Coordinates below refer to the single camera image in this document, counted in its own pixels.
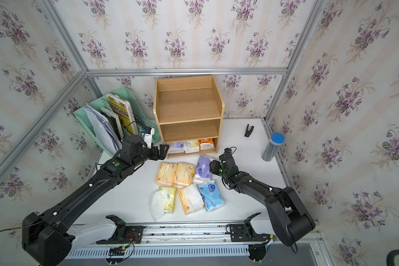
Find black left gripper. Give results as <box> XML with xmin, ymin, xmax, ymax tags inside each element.
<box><xmin>130</xmin><ymin>142</ymin><xmax>170</xmax><ymax>170</ymax></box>

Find white purple tissue pack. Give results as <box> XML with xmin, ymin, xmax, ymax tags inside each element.
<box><xmin>168</xmin><ymin>142</ymin><xmax>185</xmax><ymax>154</ymax></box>

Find purple bear tissue pack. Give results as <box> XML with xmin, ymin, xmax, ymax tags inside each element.
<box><xmin>193</xmin><ymin>155</ymin><xmax>212</xmax><ymax>185</ymax></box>

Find white yellow tissue pack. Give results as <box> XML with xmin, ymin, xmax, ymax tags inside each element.
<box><xmin>183</xmin><ymin>140</ymin><xmax>200</xmax><ymax>154</ymax></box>

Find pale orange tissue pack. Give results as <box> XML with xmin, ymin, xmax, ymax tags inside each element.
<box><xmin>155</xmin><ymin>162</ymin><xmax>177</xmax><ymax>187</ymax></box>
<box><xmin>174</xmin><ymin>162</ymin><xmax>195</xmax><ymax>188</ymax></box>

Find bright orange tissue pack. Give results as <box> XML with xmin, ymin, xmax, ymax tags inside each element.
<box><xmin>198</xmin><ymin>138</ymin><xmax>215</xmax><ymax>150</ymax></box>

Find light blue tissue pack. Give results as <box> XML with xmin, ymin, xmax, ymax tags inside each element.
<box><xmin>198</xmin><ymin>180</ymin><xmax>226</xmax><ymax>212</ymax></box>

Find orange flower tissue pack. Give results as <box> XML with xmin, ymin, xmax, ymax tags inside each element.
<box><xmin>179</xmin><ymin>184</ymin><xmax>205</xmax><ymax>216</ymax></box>

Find yellow green tissue pack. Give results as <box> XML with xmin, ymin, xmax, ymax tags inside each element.
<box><xmin>150</xmin><ymin>186</ymin><xmax>177</xmax><ymax>221</ymax></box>

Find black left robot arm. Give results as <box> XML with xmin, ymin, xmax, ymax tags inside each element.
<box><xmin>22</xmin><ymin>135</ymin><xmax>169</xmax><ymax>266</ymax></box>

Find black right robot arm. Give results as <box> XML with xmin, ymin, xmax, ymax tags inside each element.
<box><xmin>209</xmin><ymin>149</ymin><xmax>316</xmax><ymax>247</ymax></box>

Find wooden three-tier shelf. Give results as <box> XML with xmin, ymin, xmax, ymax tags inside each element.
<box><xmin>153</xmin><ymin>75</ymin><xmax>225</xmax><ymax>154</ymax></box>

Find mint green desk organizer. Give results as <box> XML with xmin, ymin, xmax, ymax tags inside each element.
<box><xmin>74</xmin><ymin>87</ymin><xmax>161</xmax><ymax>156</ymax></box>

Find black stapler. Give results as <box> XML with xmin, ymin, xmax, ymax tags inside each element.
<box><xmin>244</xmin><ymin>124</ymin><xmax>254</xmax><ymax>137</ymax></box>

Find blue capped striped cylinder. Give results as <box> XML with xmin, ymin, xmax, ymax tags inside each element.
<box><xmin>262</xmin><ymin>133</ymin><xmax>285</xmax><ymax>162</ymax></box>

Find yellow cover book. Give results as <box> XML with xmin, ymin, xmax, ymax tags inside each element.
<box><xmin>106</xmin><ymin>93</ymin><xmax>139</xmax><ymax>135</ymax></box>

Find grey bound book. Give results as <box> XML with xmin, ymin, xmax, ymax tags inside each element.
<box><xmin>100</xmin><ymin>107</ymin><xmax>124</xmax><ymax>141</ymax></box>

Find white papers in organizer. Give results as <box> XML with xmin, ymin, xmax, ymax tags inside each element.
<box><xmin>84</xmin><ymin>104</ymin><xmax>122</xmax><ymax>156</ymax></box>

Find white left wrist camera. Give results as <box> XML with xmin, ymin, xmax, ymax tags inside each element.
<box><xmin>140</xmin><ymin>126</ymin><xmax>155</xmax><ymax>149</ymax></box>

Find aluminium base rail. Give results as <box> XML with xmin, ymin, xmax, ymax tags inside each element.
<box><xmin>66</xmin><ymin>219</ymin><xmax>323</xmax><ymax>260</ymax></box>

